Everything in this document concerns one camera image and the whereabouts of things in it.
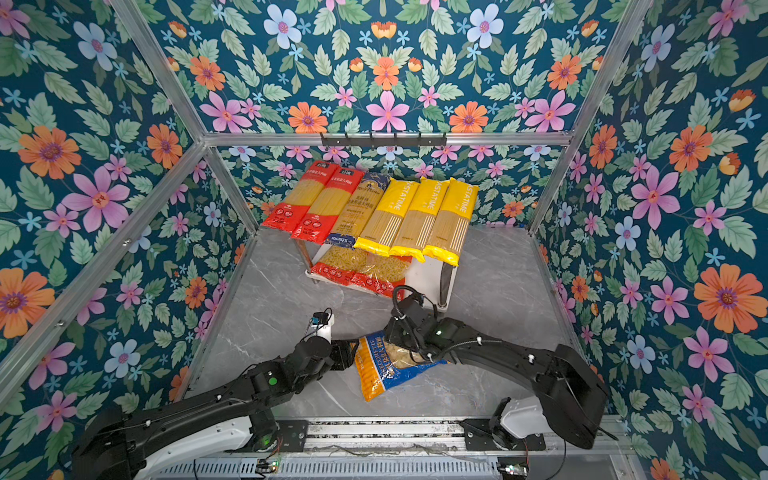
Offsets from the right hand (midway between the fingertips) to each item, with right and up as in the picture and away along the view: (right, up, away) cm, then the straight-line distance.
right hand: (385, 332), depth 81 cm
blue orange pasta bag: (-1, -8, 0) cm, 8 cm away
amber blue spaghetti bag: (-6, +33, -7) cm, 34 cm away
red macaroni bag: (-17, +18, +15) cm, 29 cm away
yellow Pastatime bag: (+8, +29, -10) cm, 31 cm away
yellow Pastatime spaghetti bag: (+1, +30, -9) cm, 32 cm away
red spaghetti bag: (-22, +34, -6) cm, 41 cm away
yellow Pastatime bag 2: (+16, +26, -12) cm, 33 cm away
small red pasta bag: (-2, +16, +13) cm, 20 cm away
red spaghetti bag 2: (-16, +30, -9) cm, 35 cm away
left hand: (-7, -1, -3) cm, 8 cm away
